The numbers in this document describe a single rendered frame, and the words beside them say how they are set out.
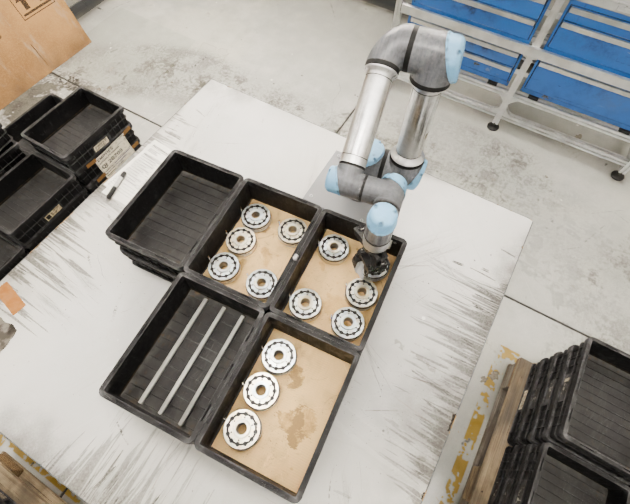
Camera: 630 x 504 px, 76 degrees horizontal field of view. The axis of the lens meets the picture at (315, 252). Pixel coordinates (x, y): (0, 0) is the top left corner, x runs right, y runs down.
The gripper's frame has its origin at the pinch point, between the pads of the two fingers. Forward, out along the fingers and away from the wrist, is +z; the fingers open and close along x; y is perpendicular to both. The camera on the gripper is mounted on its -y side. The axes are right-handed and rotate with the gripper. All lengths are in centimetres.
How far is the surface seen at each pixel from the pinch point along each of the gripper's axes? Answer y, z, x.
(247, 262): -15.5, 2.0, -36.2
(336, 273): -1.6, 2.0, -9.2
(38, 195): -110, 47, -126
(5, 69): -249, 69, -155
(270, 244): -19.5, 2.0, -26.8
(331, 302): 7.4, 2.0, -14.4
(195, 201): -46, 2, -48
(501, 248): 4, 15, 57
